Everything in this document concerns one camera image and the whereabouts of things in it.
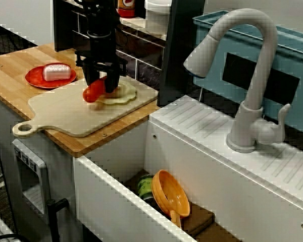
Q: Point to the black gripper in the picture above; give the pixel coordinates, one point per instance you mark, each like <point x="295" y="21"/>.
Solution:
<point x="102" y="48"/>

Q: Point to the red toy sausage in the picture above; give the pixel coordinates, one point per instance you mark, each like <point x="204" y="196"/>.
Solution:
<point x="92" y="93"/>

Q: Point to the white and red toy sushi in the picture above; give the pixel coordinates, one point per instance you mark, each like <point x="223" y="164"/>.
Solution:
<point x="56" y="73"/>

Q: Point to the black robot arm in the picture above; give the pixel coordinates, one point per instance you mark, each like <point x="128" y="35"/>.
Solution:
<point x="101" y="15"/>

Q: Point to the pale yellow scalloped plate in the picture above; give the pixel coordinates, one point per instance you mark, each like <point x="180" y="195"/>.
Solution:
<point x="126" y="94"/>

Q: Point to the dark tiled backsplash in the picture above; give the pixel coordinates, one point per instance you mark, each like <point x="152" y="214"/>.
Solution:
<point x="146" y="65"/>

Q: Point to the narrow dark kitchen panel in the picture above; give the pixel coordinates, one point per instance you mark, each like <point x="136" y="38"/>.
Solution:
<point x="63" y="25"/>

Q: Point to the red round plate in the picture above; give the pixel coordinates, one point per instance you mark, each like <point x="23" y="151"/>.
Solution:
<point x="32" y="79"/>

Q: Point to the red ketchup bottle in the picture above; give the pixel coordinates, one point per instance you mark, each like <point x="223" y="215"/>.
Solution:
<point x="127" y="10"/>

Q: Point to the wide dark kitchen panel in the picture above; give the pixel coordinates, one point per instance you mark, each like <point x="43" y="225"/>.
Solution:
<point x="176" y="50"/>

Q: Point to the white plastic cup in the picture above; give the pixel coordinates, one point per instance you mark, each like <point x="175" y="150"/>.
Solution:
<point x="156" y="17"/>

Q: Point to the wooden kitchen countertop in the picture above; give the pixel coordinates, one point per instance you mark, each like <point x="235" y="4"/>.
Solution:
<point x="5" y="75"/>

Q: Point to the green toy can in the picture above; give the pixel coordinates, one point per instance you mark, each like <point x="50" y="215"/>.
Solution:
<point x="144" y="187"/>

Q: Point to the orange toy strainer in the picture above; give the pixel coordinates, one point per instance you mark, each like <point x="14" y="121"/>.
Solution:
<point x="166" y="191"/>

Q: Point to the white toy sink unit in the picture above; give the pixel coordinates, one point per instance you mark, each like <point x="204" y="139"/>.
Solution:
<point x="204" y="161"/>

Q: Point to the black tape patch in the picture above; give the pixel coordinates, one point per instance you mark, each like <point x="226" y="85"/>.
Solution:
<point x="236" y="68"/>

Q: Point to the grey toy faucet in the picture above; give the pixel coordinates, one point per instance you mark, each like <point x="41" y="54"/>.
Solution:
<point x="252" y="121"/>

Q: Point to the teal plastic bin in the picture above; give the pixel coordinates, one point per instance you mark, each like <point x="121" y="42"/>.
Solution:
<point x="288" y="60"/>

